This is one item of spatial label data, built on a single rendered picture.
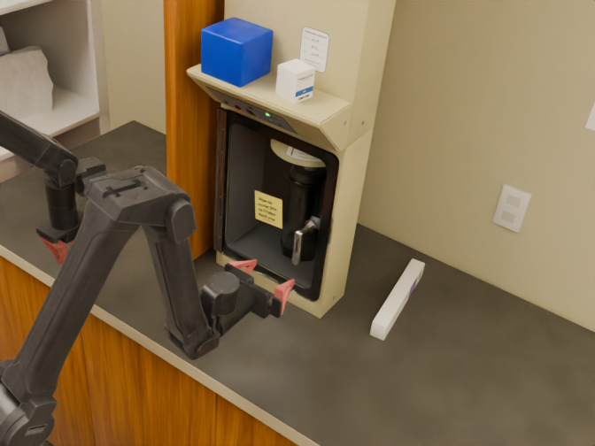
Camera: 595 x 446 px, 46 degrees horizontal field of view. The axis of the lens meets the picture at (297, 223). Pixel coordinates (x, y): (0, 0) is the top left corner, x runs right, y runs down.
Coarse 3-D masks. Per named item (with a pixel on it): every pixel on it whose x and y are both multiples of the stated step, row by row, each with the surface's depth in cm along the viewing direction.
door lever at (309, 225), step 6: (306, 222) 152; (312, 222) 151; (306, 228) 151; (312, 228) 152; (300, 234) 149; (294, 240) 150; (300, 240) 150; (294, 246) 151; (300, 246) 151; (294, 252) 152; (300, 252) 152; (294, 258) 153; (300, 258) 154; (294, 264) 154
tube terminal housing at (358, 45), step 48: (240, 0) 137; (288, 0) 131; (336, 0) 125; (384, 0) 126; (288, 48) 136; (336, 48) 130; (384, 48) 135; (336, 96) 135; (336, 192) 146; (336, 240) 155; (336, 288) 168
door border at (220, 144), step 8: (224, 112) 152; (224, 120) 153; (256, 120) 149; (216, 128) 155; (224, 128) 154; (224, 136) 155; (216, 144) 157; (224, 144) 156; (224, 152) 158; (224, 160) 159; (216, 168) 161; (224, 168) 160; (216, 184) 164; (216, 200) 166; (216, 216) 169; (216, 224) 171; (216, 232) 172; (216, 240) 173; (216, 248) 175
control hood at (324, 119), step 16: (208, 80) 136; (256, 80) 137; (272, 80) 138; (240, 96) 134; (256, 96) 131; (272, 96) 132; (320, 96) 134; (272, 112) 133; (288, 112) 128; (304, 112) 128; (320, 112) 128; (336, 112) 129; (304, 128) 132; (320, 128) 126; (336, 128) 131; (336, 144) 134
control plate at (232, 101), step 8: (208, 88) 141; (216, 96) 145; (224, 96) 141; (232, 104) 144; (240, 104) 140; (248, 104) 136; (248, 112) 144; (256, 112) 140; (264, 112) 136; (272, 120) 140; (280, 120) 136; (288, 128) 139
